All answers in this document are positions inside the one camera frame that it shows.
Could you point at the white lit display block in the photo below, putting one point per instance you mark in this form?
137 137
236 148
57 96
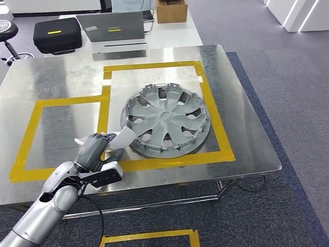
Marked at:
290 17

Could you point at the white curved plastic part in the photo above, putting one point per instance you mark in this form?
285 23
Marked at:
126 138

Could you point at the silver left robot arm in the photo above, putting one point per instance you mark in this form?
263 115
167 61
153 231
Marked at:
44 213

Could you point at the steel workbench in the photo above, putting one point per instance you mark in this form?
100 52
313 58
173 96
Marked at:
244 136

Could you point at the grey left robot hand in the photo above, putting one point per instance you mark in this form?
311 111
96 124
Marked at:
92 151

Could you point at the brown cardboard box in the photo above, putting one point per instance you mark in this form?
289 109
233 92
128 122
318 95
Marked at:
170 14

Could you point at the black round stool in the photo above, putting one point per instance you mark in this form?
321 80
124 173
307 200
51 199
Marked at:
7 30

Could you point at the black zip carry case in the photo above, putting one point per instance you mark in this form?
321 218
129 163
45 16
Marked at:
57 37

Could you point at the grey laptop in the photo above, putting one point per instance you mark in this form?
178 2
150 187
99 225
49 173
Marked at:
110 29

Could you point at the grey plastic wheel hubcap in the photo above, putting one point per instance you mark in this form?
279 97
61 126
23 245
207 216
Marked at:
167 119

